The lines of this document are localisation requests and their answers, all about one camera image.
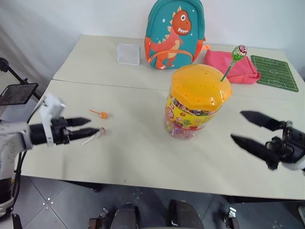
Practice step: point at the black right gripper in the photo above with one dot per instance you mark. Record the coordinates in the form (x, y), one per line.
(291, 143)

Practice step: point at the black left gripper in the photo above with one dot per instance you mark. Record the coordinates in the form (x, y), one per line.
(59, 132)

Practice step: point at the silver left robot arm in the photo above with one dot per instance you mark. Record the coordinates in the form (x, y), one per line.
(14, 137)

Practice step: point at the yellow plastic lollipop jar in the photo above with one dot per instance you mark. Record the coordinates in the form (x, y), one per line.
(188, 121)

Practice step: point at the orange perforated jar lid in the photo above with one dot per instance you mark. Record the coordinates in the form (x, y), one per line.
(200, 86)

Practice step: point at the lollipop with white stick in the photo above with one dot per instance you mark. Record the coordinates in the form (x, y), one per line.
(102, 130)

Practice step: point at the orange lollipop with orange stick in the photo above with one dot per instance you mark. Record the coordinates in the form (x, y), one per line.
(104, 115)

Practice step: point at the green soccer field mat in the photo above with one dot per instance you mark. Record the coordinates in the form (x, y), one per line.
(274, 71)

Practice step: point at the pink fabric bag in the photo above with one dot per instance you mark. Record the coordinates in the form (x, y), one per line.
(228, 66)

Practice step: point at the black tablet screen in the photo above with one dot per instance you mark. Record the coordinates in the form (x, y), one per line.
(16, 94)

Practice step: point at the green lollipop with green stick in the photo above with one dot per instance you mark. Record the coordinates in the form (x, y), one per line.
(239, 52)

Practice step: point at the clear plastic box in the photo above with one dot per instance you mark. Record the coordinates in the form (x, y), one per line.
(128, 53)

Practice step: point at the dark rounded shape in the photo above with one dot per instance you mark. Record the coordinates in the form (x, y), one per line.
(186, 214)
(126, 217)

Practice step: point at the teal dinosaur backpack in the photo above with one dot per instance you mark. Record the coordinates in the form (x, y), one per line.
(174, 31)

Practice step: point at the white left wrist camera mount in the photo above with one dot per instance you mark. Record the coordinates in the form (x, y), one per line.
(53, 105)

